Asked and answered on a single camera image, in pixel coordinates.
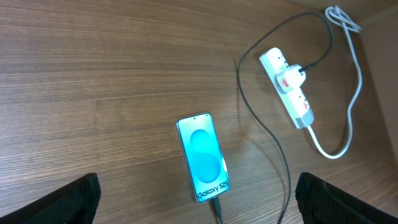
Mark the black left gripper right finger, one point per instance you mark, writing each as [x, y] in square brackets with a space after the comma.
[320, 202]

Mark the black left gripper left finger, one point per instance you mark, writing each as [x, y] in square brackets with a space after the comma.
[76, 202]

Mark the turquoise screen smartphone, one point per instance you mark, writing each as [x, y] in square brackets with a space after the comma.
[205, 161]

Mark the white usb charger plug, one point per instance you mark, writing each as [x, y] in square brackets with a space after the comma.
[291, 78]

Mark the white power strip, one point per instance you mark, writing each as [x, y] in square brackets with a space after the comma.
[294, 101]

